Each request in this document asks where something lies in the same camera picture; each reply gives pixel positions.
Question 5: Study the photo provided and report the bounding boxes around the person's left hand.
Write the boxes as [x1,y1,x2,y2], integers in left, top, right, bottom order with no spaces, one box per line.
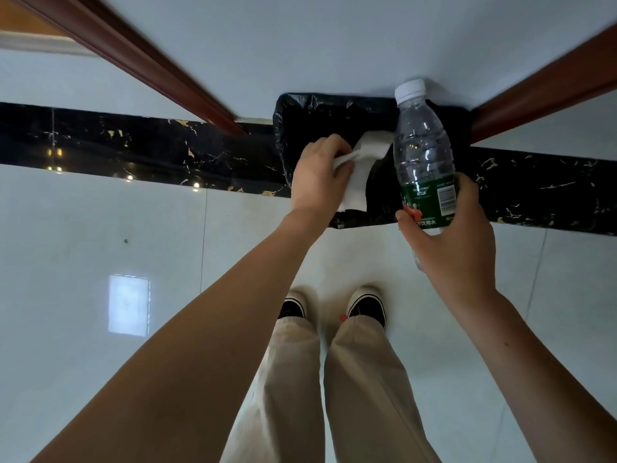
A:
[290,134,356,223]

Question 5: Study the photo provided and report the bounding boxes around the person's right hand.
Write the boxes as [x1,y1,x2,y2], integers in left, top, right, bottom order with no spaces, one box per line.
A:
[395,172,497,306]

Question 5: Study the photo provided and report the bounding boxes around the white paper tissue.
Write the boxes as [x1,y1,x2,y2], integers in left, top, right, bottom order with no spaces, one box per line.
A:
[333,130,396,213]

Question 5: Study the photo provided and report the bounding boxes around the clear plastic water bottle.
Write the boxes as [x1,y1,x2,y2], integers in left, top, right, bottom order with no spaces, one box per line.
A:
[392,78,459,237]

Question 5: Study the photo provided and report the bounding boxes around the person's left forearm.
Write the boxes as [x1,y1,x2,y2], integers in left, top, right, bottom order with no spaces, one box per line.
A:
[29,209,334,463]

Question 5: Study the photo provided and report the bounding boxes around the person's right forearm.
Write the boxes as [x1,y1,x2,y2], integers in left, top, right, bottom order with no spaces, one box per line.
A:
[443,288,617,463]

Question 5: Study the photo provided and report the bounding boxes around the waste bin with black bag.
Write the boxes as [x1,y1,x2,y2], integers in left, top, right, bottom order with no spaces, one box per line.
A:
[272,93,476,231]

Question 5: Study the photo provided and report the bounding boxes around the black and white sneaker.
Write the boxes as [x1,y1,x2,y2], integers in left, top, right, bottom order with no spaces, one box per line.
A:
[344,286,388,329]
[278,290,309,320]

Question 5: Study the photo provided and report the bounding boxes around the beige trousers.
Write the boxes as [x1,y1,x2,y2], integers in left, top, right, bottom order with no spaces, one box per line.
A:
[219,313,442,463]

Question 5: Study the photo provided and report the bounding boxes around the brown wooden trim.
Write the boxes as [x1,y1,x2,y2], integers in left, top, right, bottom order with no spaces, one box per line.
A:
[4,0,249,137]
[469,24,617,145]

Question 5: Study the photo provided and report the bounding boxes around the light wooden door panel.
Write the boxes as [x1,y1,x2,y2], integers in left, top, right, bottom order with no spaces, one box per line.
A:
[0,0,69,38]

